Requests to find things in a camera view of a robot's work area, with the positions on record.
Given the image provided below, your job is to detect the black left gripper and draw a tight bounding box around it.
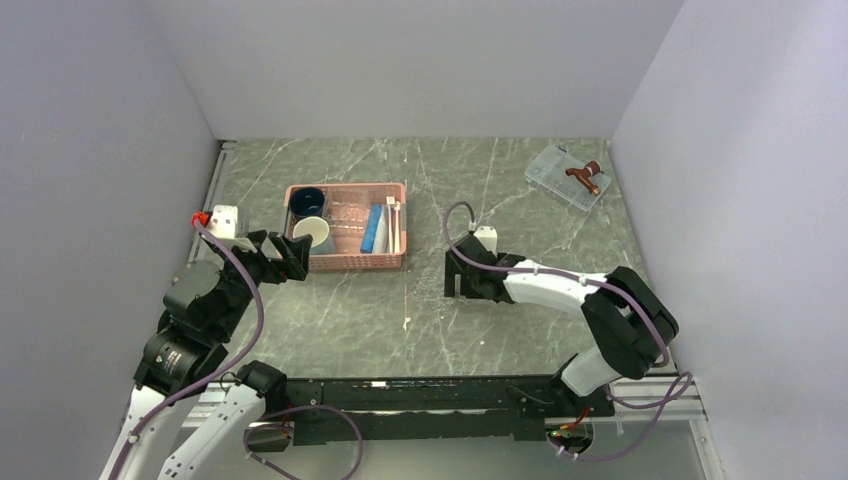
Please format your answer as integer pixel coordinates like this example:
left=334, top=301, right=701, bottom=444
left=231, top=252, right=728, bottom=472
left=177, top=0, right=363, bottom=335
left=213, top=228, right=312, bottom=337

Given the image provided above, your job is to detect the light blue mug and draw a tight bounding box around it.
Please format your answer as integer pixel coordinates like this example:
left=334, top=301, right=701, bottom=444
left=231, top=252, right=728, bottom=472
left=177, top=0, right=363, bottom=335
left=292, top=216, right=336, bottom=255

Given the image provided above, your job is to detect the dark blue mug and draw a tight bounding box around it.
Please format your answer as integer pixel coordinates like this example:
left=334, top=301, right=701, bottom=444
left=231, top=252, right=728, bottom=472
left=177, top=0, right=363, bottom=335
left=288, top=187, right=327, bottom=220

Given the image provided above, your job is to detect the pink plastic perforated basket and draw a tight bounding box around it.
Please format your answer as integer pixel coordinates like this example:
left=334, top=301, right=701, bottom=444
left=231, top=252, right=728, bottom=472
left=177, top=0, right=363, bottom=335
left=282, top=182, right=407, bottom=271

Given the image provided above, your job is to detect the clear textured plastic tray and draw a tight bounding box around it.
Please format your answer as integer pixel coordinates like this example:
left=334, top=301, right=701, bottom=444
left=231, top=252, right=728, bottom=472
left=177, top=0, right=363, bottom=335
left=324, top=187, right=372, bottom=238

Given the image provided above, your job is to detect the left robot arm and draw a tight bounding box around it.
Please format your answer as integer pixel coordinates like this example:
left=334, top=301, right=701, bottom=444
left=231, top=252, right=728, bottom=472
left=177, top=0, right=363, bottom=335
left=101, top=230, right=312, bottom=479

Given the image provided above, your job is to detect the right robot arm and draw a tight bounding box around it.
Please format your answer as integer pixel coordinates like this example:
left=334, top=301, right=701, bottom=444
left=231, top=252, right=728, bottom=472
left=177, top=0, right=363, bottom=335
left=278, top=232, right=678, bottom=415

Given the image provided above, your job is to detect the blue toothpaste tube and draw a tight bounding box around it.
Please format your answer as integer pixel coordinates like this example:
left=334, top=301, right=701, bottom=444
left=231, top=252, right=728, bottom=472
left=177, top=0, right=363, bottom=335
left=360, top=204, right=380, bottom=254

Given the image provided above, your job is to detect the white toothbrush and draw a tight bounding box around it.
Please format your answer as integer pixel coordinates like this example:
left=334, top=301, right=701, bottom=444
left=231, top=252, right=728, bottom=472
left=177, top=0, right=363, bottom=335
left=393, top=201, right=401, bottom=254
left=385, top=196, right=397, bottom=254

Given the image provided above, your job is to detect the clear plastic organizer box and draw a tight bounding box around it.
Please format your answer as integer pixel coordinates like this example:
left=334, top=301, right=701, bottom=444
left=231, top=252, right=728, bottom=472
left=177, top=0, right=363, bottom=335
left=524, top=145, right=612, bottom=212

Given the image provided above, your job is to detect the brown copper faucet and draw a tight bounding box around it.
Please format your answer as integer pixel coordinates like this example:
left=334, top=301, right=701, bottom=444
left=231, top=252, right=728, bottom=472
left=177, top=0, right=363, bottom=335
left=565, top=161, right=602, bottom=196

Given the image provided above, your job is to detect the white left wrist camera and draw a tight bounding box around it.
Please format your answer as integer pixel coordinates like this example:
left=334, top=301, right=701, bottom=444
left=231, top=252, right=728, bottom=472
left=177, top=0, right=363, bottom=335
left=206, top=205, right=249, bottom=241

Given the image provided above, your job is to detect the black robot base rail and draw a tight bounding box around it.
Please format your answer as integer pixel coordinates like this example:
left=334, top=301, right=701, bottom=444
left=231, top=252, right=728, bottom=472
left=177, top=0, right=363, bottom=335
left=262, top=374, right=615, bottom=446

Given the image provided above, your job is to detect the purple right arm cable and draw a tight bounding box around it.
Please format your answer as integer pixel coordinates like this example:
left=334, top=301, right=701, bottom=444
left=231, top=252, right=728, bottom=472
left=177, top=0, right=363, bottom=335
left=442, top=201, right=695, bottom=464

